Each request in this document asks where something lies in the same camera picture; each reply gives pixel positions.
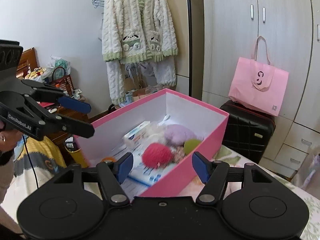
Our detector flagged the yellow white striped garment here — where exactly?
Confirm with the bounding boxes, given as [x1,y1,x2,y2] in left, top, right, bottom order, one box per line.
[12,136,68,181]

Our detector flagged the red wire basket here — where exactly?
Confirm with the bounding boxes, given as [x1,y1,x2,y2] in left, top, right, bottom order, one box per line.
[51,67,73,98]

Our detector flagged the cream green fluffy cardigan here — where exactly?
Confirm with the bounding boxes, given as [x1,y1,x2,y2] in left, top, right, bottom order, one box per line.
[101,0,179,65]

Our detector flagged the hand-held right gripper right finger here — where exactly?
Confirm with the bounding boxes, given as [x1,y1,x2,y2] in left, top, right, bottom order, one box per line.
[192,152,283,205]

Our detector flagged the white fluffy pajama pants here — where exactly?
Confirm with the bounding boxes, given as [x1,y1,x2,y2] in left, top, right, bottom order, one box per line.
[106,57,177,106]

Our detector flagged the black vertical pole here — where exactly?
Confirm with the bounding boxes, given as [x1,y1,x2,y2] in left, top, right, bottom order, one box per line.
[185,0,195,98]

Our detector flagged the floral bed sheet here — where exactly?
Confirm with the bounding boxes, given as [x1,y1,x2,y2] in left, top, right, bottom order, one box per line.
[139,144,320,240]

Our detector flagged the wooden headboard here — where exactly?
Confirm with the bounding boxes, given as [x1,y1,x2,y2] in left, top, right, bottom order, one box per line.
[16,47,38,80]

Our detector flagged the crochet flower bunch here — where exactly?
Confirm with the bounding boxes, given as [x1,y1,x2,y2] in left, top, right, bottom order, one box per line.
[25,66,50,82]

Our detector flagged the paper shopping bag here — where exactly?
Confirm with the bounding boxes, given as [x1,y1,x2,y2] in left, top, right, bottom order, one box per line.
[123,63,151,97]

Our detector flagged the white fluffy plush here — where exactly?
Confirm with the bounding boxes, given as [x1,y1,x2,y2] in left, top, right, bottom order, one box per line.
[146,122,171,145]

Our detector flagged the pink tote bag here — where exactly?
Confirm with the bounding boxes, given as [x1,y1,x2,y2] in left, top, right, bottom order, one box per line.
[228,36,290,117]

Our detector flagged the white wardrobe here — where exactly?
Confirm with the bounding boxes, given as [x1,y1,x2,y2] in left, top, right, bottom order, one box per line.
[201,0,320,180]

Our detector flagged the green ball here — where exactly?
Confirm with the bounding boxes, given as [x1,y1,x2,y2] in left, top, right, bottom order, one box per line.
[184,138,203,155]

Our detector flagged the pink cardboard box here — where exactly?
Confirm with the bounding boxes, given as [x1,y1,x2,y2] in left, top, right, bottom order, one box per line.
[72,88,230,198]

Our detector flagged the white plastic bag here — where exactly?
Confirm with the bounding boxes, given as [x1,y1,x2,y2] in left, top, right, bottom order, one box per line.
[48,54,72,78]

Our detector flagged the black suitcase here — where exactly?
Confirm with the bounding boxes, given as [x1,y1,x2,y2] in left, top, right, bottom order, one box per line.
[219,99,277,166]

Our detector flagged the lilac plush toy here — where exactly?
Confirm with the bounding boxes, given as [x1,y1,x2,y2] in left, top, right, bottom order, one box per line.
[164,124,198,146]

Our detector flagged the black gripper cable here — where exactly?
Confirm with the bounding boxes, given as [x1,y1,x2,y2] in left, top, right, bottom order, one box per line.
[22,133,40,190]

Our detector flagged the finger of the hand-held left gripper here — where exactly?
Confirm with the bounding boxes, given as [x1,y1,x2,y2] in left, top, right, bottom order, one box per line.
[21,79,92,115]
[17,94,96,139]

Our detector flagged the pink pompom ball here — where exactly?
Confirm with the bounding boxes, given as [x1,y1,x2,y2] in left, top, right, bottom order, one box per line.
[141,142,173,167]

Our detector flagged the yellow bottle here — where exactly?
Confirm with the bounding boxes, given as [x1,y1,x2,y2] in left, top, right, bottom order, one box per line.
[65,142,88,168]

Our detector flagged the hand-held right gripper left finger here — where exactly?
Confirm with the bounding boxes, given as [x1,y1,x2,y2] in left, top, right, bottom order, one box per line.
[44,152,134,205]

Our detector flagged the clear plastic bag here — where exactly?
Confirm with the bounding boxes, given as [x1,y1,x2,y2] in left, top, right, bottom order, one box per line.
[291,144,320,193]

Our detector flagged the white blue wet wipes pack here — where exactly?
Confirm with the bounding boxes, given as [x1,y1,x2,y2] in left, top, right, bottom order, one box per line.
[126,164,167,187]

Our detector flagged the person's head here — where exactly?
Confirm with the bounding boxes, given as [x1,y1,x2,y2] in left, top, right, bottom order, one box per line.
[0,122,23,167]

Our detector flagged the white blue tissue pack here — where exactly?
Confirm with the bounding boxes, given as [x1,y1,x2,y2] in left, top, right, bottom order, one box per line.
[123,121,151,146]

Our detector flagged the wooden nightstand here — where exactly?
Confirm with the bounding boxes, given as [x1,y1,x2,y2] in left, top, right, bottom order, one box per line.
[37,99,88,153]

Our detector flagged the small plush doll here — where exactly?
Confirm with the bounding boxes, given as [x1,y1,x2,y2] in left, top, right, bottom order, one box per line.
[171,146,187,163]

